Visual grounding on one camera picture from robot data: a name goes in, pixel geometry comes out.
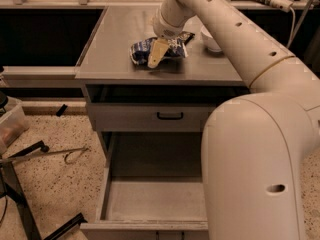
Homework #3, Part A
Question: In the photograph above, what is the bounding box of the small black block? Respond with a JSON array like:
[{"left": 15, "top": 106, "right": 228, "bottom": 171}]
[{"left": 56, "top": 104, "right": 68, "bottom": 117}]

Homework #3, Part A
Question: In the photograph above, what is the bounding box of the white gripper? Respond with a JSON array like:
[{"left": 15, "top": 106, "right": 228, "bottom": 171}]
[{"left": 147, "top": 9, "right": 184, "bottom": 68}]

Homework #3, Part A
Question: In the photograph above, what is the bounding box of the metal rod with hook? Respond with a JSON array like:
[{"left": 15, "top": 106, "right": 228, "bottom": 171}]
[{"left": 0, "top": 146, "right": 88, "bottom": 165}]

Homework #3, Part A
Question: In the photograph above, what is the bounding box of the white power cable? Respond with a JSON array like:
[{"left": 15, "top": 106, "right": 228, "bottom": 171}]
[{"left": 286, "top": 7, "right": 297, "bottom": 49}]

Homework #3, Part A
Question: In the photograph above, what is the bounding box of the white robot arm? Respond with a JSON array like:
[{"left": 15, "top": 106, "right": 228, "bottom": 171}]
[{"left": 154, "top": 0, "right": 320, "bottom": 240}]

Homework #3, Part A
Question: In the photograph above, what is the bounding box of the blue chip bag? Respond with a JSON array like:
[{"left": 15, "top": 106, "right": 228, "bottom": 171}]
[{"left": 130, "top": 37, "right": 188, "bottom": 65}]

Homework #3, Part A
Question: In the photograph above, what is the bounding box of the white ceramic bowl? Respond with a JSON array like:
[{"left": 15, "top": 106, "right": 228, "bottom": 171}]
[{"left": 201, "top": 26, "right": 222, "bottom": 53}]

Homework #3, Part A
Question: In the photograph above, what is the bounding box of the grey metal drawer cabinet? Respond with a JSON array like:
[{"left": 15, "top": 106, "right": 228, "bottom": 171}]
[{"left": 76, "top": 5, "right": 248, "bottom": 154}]

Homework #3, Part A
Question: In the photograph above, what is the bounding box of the open lower drawer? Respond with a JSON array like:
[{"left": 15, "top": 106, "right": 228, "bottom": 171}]
[{"left": 81, "top": 132, "right": 209, "bottom": 240}]

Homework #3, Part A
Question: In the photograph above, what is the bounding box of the clear plastic storage bin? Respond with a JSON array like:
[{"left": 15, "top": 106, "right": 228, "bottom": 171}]
[{"left": 0, "top": 97, "right": 29, "bottom": 154}]

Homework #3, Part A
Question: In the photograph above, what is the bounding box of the closed drawer with black handle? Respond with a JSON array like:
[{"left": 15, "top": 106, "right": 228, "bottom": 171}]
[{"left": 87, "top": 103, "right": 214, "bottom": 132}]

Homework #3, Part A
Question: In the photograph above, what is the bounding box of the black stand frame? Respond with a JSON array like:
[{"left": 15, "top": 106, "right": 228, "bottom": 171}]
[{"left": 0, "top": 141, "right": 86, "bottom": 240}]

